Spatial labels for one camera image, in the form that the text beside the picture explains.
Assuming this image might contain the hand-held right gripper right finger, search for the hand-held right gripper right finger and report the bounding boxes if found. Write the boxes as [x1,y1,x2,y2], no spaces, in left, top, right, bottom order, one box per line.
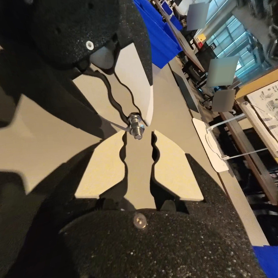
[150,129,204,201]

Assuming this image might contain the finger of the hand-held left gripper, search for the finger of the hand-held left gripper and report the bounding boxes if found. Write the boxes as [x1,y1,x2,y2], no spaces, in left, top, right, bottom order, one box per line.
[90,42,154,127]
[83,69,133,133]

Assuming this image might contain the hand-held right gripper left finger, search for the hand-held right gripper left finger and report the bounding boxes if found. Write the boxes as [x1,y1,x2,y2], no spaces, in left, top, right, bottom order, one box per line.
[75,130,128,199]

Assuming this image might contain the large blue plastic bin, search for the large blue plastic bin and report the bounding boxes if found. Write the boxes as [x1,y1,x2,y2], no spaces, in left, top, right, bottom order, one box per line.
[133,0,183,69]

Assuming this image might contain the silver hex bolt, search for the silver hex bolt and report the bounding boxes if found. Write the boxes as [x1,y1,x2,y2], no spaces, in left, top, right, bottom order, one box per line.
[128,113,145,140]

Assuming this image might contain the wooden office desk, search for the wooden office desk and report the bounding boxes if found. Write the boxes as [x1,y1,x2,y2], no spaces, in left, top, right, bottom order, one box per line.
[153,0,205,72]

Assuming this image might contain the small blue bin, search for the small blue bin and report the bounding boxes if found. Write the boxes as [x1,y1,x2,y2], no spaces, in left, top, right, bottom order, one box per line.
[170,15,183,31]
[161,2,174,17]

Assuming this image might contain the instruction poster board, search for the instruction poster board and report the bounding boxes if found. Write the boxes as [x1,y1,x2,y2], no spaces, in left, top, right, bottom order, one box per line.
[235,67,278,135]

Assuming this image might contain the black desk cable cover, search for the black desk cable cover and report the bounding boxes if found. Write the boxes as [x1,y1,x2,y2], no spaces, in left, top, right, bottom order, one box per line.
[173,71,199,113]

